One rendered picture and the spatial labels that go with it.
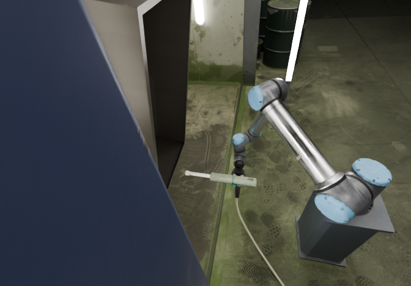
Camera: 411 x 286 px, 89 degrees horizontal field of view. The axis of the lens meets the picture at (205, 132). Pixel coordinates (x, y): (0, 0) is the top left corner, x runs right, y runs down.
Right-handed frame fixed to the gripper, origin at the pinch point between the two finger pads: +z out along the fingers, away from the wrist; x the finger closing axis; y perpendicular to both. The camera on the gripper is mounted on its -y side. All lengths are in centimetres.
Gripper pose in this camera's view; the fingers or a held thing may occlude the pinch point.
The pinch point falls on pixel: (237, 183)
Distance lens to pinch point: 148.1
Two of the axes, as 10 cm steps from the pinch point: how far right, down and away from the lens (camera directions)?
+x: -9.8, -1.1, 1.6
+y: 0.1, 7.8, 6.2
